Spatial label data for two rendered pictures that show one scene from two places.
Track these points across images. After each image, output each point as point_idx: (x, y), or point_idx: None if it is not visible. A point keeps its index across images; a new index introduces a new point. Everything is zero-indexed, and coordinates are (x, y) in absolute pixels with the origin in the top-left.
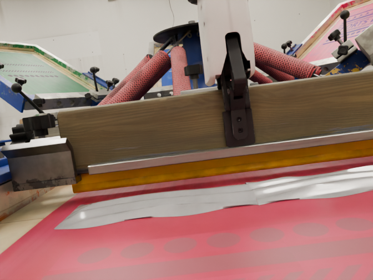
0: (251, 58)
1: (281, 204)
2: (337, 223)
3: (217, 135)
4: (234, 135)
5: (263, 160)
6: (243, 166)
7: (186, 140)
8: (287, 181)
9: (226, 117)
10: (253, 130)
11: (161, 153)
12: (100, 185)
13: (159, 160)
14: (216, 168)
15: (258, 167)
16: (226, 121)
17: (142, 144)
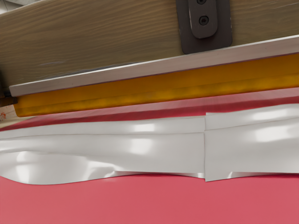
0: None
1: (280, 191)
2: None
3: (170, 36)
4: (192, 30)
5: (247, 77)
6: (213, 88)
7: (124, 48)
8: (296, 114)
9: (180, 1)
10: (229, 21)
11: (93, 69)
12: (39, 109)
13: (83, 77)
14: (172, 90)
15: (239, 89)
16: (181, 9)
17: (70, 56)
